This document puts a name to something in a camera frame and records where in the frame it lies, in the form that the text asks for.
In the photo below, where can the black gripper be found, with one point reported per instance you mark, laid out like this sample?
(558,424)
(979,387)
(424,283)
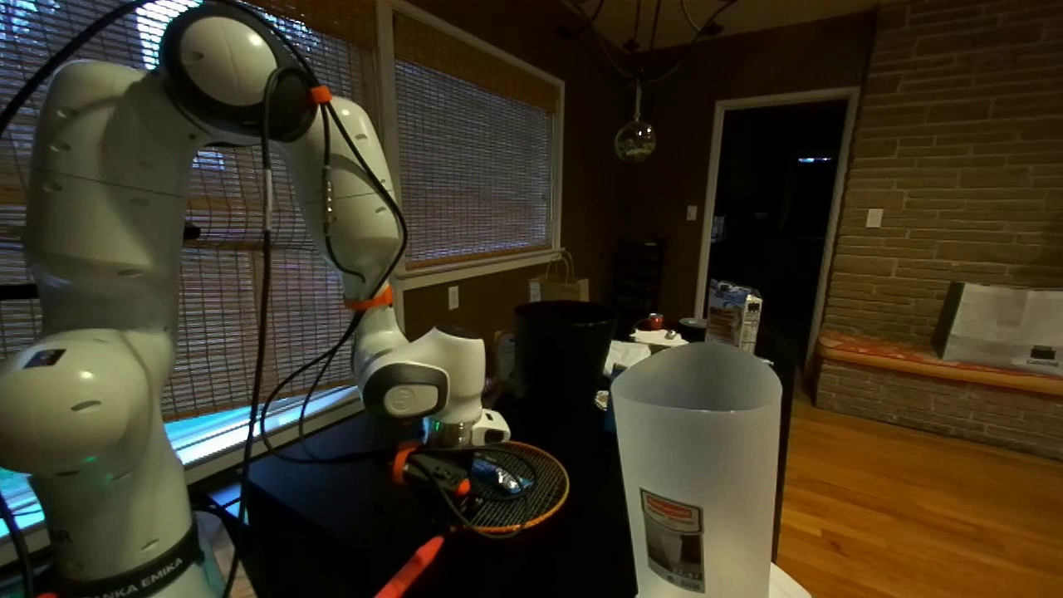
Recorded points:
(455,474)

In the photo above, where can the orange rimmed racket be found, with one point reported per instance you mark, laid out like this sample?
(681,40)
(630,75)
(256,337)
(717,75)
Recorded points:
(486,494)

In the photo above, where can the blue chocolate bar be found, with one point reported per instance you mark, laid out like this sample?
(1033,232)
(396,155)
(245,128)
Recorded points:
(510,480)

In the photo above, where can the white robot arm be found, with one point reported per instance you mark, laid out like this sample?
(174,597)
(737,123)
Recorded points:
(106,230)

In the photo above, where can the black trash can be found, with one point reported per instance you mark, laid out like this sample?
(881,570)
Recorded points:
(558,354)

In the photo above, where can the white frosted plastic bin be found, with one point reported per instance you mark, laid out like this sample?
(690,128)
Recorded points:
(700,441)

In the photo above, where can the hanging glass globe lamp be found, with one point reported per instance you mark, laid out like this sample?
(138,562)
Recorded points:
(636,139)

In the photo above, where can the white board on bench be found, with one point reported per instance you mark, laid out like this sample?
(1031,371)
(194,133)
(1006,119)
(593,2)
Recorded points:
(1000,328)

